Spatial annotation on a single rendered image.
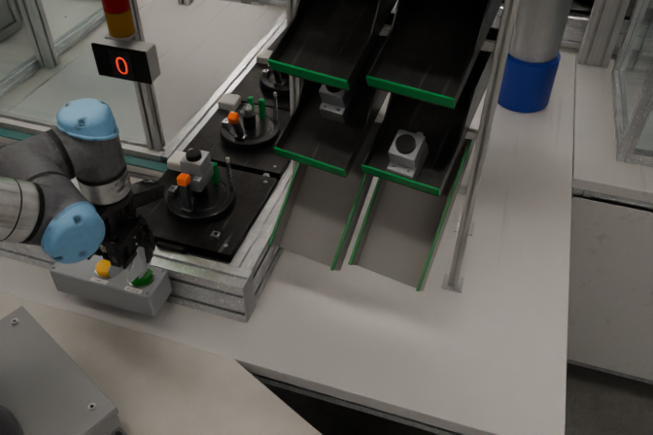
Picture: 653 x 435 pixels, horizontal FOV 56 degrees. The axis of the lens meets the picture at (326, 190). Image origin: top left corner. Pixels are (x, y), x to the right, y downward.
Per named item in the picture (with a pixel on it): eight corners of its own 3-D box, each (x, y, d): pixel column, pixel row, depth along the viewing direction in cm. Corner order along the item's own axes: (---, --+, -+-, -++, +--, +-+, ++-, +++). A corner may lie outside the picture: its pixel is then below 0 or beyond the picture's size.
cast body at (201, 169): (201, 192, 121) (196, 164, 116) (181, 188, 122) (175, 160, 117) (219, 167, 127) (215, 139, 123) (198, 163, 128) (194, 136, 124)
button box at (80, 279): (154, 318, 113) (148, 296, 109) (56, 290, 118) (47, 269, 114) (173, 290, 118) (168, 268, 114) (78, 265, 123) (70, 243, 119)
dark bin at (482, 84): (439, 197, 96) (437, 175, 89) (362, 172, 100) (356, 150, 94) (498, 58, 105) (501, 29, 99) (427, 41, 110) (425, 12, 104)
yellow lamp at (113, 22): (126, 40, 119) (121, 16, 116) (104, 36, 120) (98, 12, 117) (140, 28, 123) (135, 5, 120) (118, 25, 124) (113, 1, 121)
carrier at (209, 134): (280, 181, 136) (278, 134, 128) (181, 159, 141) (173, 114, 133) (315, 121, 153) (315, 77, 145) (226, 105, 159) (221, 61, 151)
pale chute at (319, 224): (340, 271, 111) (332, 270, 107) (277, 246, 115) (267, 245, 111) (393, 123, 111) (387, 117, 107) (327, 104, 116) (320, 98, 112)
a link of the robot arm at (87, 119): (39, 108, 87) (97, 87, 91) (61, 170, 94) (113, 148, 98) (62, 133, 82) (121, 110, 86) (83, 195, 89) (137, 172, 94)
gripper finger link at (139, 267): (124, 296, 108) (113, 259, 102) (142, 272, 112) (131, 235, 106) (140, 300, 107) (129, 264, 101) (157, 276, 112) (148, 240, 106)
